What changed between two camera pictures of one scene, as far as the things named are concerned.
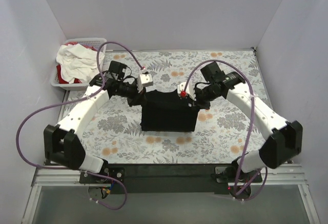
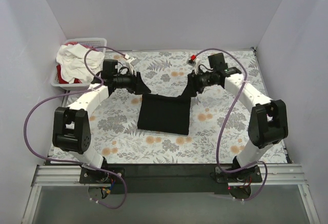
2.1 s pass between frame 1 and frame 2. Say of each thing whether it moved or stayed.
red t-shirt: stayed
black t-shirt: moved
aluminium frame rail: stayed
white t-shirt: stayed
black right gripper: moved
